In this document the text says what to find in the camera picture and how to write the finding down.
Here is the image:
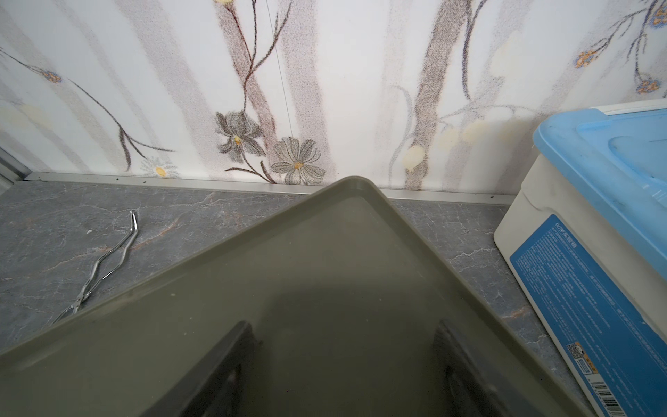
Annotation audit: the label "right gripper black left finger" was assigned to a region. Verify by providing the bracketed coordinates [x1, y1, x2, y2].
[142, 321, 258, 416]

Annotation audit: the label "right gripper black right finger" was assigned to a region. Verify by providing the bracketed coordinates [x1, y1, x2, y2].
[434, 319, 547, 416]

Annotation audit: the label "olive green drawer cabinet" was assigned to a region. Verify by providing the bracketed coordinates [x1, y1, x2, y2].
[1, 177, 590, 416]

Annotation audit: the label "white storage bin blue lid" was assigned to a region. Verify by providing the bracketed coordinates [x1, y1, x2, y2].
[494, 99, 666, 416]

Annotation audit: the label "metal tongs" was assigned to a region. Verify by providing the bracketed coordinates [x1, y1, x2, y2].
[51, 210, 139, 324]

